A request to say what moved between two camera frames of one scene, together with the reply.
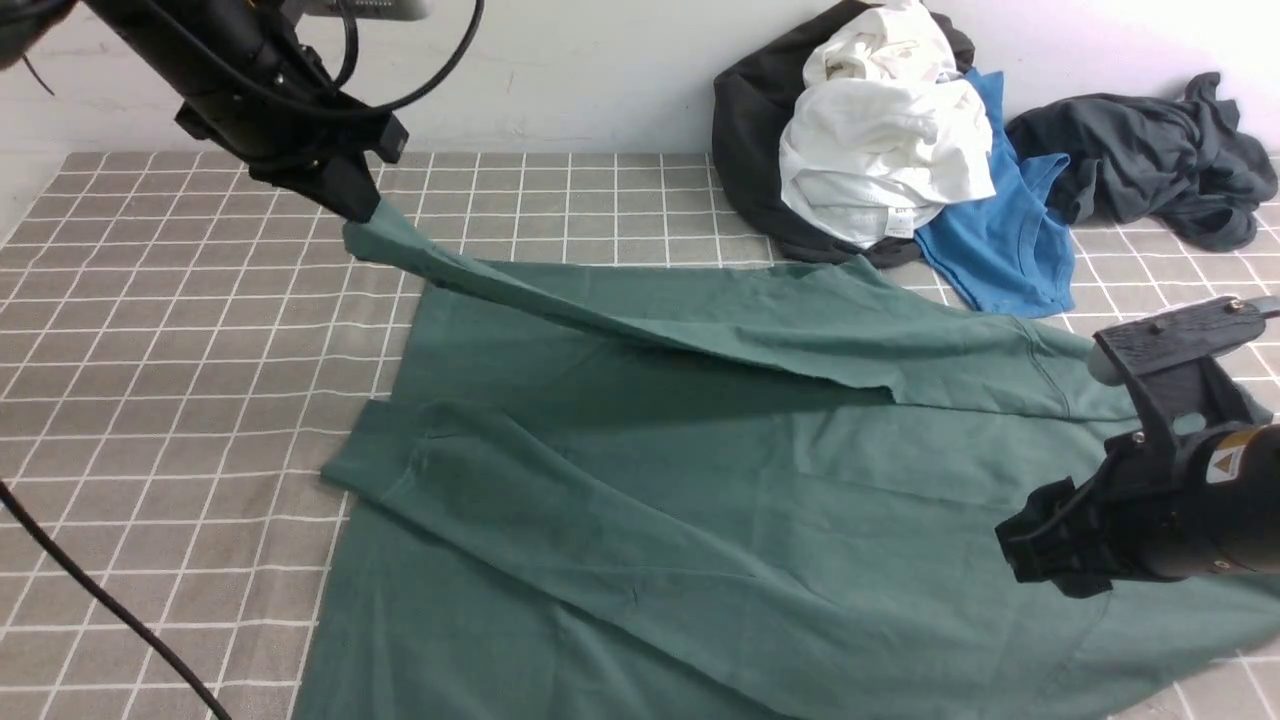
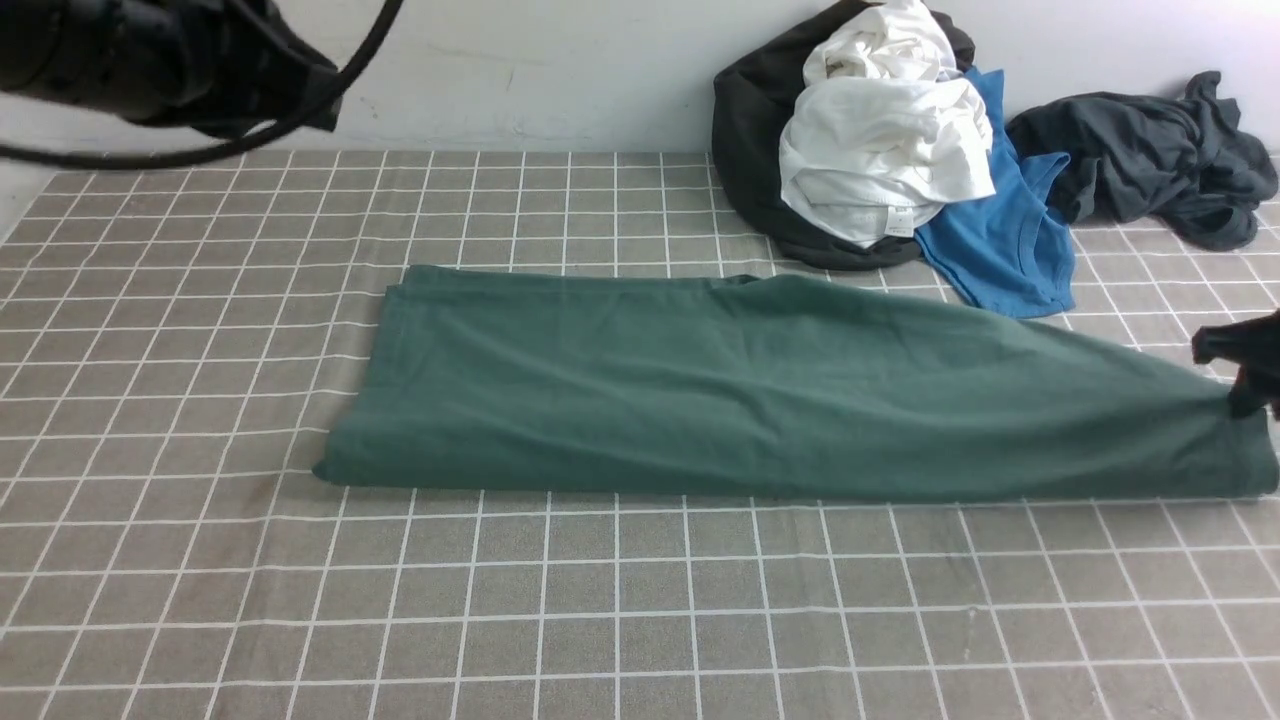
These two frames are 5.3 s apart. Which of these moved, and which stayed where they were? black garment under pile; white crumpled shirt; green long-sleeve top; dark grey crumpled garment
Moved: green long-sleeve top
Stayed: white crumpled shirt; dark grey crumpled garment; black garment under pile
